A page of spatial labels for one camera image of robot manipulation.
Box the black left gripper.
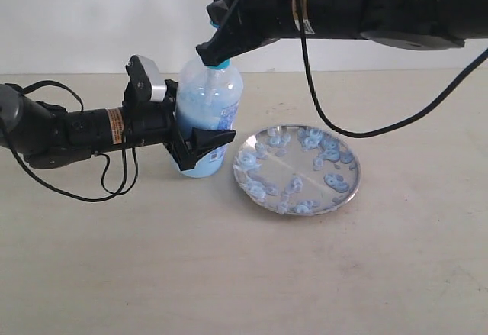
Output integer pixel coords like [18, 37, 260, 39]
[122, 79, 236, 171]

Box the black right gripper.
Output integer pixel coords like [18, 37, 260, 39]
[195, 0, 305, 66]

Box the blue liquid pump bottle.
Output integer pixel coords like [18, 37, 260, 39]
[173, 18, 244, 179]

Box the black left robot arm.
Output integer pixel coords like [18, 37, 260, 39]
[1, 79, 236, 171]

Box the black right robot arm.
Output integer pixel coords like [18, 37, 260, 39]
[196, 0, 487, 66]

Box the round steel plate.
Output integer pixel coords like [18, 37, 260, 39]
[233, 124, 361, 217]

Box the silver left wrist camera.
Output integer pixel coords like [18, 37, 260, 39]
[126, 54, 167, 104]

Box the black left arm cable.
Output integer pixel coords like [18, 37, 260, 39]
[0, 80, 139, 204]

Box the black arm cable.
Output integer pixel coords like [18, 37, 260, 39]
[293, 0, 488, 139]
[0, 80, 139, 204]

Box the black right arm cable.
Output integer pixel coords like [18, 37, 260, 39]
[293, 0, 488, 139]

